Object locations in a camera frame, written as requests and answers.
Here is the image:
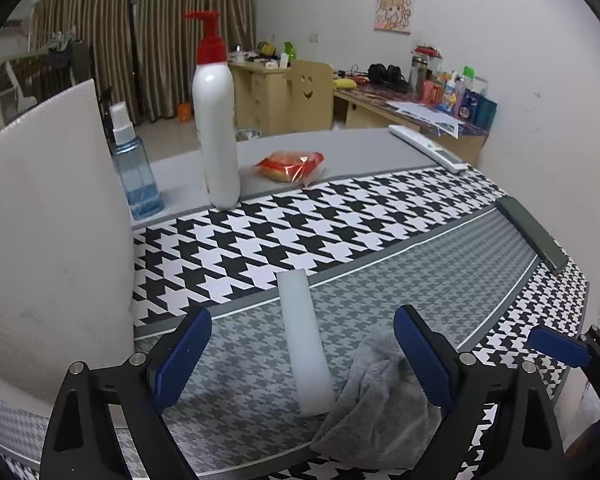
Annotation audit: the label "grey cloth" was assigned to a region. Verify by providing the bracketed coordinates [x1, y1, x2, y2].
[310, 326, 442, 469]

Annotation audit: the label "white foam strip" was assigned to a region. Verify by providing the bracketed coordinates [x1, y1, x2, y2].
[277, 270, 335, 417]

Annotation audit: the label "black phone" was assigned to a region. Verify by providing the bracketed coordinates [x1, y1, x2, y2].
[495, 196, 569, 274]

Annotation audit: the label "white styrofoam box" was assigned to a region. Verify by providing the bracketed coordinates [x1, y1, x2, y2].
[0, 81, 134, 408]

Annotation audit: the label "blue spray bottle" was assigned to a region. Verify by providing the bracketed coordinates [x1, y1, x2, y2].
[109, 102, 164, 221]

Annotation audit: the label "white remote control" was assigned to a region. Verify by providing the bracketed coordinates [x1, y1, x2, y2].
[388, 125, 469, 174]

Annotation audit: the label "red packaged bread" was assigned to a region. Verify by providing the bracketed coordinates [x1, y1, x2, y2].
[254, 151, 325, 186]

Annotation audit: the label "white papers on desk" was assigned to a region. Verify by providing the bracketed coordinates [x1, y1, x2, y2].
[387, 101, 463, 138]

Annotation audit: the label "blue waste bin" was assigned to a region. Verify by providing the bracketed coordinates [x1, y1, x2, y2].
[236, 128, 262, 141]

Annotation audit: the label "orange floor container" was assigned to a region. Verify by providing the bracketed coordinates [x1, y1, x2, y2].
[178, 102, 193, 122]

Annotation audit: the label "toiletry bottles cluster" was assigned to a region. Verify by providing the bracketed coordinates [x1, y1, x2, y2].
[406, 44, 498, 131]

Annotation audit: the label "white pump lotion bottle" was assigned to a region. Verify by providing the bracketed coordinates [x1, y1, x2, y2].
[183, 11, 240, 210]

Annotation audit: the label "light wooden desk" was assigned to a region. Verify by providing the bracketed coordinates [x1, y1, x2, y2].
[230, 63, 489, 166]

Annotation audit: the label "wooden smiley chair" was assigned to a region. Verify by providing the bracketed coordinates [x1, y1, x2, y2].
[288, 60, 334, 132]

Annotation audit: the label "brown curtains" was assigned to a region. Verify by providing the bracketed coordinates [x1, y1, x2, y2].
[30, 0, 256, 122]

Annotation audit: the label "metal bunk bed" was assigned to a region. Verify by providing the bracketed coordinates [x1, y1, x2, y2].
[0, 32, 95, 130]

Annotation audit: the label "anime girl wall poster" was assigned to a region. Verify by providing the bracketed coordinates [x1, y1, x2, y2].
[374, 0, 414, 35]

